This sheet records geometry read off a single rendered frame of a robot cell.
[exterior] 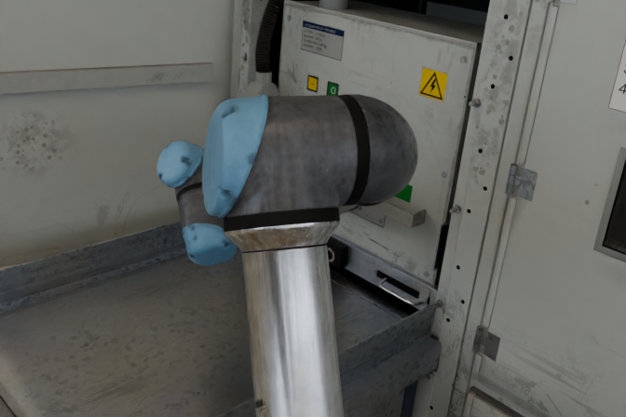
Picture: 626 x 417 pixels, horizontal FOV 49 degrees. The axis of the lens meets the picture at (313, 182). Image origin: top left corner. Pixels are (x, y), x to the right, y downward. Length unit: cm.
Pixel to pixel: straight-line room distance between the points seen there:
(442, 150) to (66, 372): 75
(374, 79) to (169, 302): 59
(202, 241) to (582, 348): 60
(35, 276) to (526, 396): 92
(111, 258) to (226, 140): 88
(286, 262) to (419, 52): 71
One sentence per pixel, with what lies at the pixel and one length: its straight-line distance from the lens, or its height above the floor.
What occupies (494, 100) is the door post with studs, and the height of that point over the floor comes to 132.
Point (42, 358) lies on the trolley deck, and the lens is 125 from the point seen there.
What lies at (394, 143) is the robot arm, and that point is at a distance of 68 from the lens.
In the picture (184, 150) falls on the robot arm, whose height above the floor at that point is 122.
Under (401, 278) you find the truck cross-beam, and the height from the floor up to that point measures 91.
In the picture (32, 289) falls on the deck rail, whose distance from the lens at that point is 143.
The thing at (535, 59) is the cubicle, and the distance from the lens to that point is 111.
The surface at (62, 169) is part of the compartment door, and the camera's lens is 153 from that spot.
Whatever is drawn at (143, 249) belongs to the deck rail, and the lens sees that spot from 151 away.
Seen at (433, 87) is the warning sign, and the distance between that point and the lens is 126.
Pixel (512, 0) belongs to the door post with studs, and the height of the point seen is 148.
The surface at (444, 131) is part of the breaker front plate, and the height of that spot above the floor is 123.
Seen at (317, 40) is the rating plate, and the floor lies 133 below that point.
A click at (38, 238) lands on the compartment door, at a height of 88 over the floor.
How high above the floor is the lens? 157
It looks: 21 degrees down
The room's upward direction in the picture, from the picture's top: 6 degrees clockwise
